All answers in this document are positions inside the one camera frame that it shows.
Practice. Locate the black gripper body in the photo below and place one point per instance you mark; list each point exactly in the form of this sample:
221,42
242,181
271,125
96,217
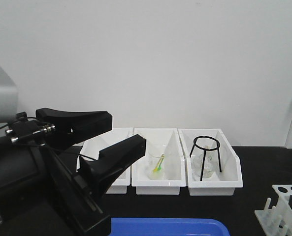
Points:
29,166

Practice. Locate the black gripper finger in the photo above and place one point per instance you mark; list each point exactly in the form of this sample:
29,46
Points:
112,162
74,127

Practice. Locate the robot arm link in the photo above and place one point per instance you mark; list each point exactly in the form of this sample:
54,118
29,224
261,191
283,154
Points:
8,97

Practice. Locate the white test tube rack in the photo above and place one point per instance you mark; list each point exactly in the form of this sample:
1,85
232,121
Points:
277,220

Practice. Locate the blue plastic tray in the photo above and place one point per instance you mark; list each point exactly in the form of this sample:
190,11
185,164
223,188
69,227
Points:
167,227

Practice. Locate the yellow green plastic spoons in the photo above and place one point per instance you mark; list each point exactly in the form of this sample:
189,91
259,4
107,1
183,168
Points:
159,163

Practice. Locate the beaker in middle bin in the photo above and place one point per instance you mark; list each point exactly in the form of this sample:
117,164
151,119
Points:
154,152

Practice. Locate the middle white storage bin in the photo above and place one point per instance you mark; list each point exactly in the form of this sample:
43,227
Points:
176,164

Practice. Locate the glass flask in right bin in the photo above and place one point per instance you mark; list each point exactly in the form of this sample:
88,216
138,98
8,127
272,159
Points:
198,169

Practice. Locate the right white storage bin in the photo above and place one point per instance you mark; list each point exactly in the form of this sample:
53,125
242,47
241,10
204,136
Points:
220,184

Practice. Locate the black wire tripod stand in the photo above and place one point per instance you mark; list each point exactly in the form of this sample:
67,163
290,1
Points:
208,143

